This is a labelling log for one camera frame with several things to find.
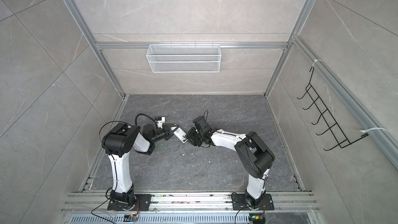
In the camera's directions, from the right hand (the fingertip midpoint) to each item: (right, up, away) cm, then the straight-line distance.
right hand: (184, 136), depth 89 cm
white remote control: (-2, +1, +3) cm, 4 cm away
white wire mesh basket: (-1, +50, +11) cm, 51 cm away
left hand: (-4, +7, +5) cm, 9 cm away
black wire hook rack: (+66, +5, -29) cm, 73 cm away
